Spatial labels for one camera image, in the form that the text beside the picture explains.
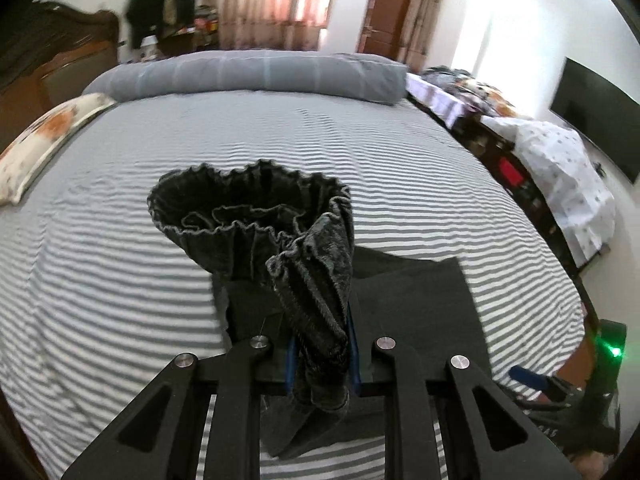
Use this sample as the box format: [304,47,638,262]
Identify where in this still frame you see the floral pillow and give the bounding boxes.
[0,92,118,207]

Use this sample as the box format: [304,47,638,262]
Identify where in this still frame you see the pink patterned curtain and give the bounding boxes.
[192,0,341,52]

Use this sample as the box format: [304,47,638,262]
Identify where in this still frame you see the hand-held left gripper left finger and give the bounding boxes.
[60,335,301,480]

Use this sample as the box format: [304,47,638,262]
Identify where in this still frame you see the person's right forearm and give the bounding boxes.
[555,337,598,391]

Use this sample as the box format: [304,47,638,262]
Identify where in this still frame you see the brown patterned curtain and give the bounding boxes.
[405,0,447,68]

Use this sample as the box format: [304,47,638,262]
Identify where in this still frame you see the pale purple cloth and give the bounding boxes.
[405,72,483,128]

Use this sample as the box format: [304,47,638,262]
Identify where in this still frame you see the hanging dark clothes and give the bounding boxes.
[125,0,197,51]

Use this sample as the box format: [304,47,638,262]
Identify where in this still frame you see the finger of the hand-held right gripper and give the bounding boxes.
[509,365,571,405]

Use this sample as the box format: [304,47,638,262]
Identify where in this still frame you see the carved wooden headboard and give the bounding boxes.
[0,1,121,153]

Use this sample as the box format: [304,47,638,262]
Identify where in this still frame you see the brown wooden door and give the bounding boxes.
[357,0,417,61]

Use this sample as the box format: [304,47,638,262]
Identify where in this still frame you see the black flat television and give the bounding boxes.
[549,57,640,183]

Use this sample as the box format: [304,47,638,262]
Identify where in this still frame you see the pile of mixed clothes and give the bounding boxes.
[420,65,521,121]

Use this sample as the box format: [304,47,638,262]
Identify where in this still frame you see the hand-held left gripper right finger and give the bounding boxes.
[347,305,583,480]

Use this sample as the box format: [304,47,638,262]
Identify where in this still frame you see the grey rolled blanket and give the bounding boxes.
[82,50,408,106]

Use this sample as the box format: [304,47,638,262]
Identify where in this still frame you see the dark grey pants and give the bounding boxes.
[147,159,493,461]

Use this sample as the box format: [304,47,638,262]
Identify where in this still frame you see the grey striped bed sheet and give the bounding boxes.
[0,89,596,480]

